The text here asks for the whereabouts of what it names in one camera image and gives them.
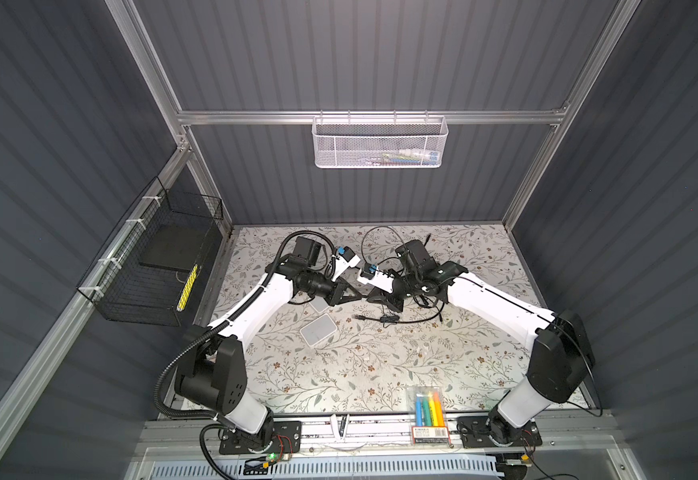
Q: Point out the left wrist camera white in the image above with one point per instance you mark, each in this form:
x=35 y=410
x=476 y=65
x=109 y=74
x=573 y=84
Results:
x=345 y=259

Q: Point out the box of coloured markers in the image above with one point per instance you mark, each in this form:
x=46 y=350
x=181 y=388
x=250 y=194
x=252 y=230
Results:
x=429 y=424

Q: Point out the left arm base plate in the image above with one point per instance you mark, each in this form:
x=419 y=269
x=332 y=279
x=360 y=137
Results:
x=275 y=437

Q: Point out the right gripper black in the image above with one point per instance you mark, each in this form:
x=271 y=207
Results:
x=383 y=298

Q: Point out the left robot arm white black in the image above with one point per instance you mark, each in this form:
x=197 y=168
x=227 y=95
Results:
x=214 y=374

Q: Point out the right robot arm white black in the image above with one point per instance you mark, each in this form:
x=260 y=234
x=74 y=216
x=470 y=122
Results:
x=560 y=353

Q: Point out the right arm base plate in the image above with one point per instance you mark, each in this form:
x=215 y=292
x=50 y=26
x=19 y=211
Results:
x=483 y=431

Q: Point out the black pad in basket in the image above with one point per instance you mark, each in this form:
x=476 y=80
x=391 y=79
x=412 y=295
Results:
x=173 y=248

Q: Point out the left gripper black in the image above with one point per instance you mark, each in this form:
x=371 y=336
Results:
x=337 y=293

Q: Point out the floral table mat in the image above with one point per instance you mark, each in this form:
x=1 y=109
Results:
x=369 y=367

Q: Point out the white wire mesh basket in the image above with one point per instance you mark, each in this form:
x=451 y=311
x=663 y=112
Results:
x=379 y=142

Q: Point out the white perforated cable tray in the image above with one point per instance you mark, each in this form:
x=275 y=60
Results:
x=386 y=467

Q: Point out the black wire basket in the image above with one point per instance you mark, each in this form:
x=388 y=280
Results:
x=125 y=291

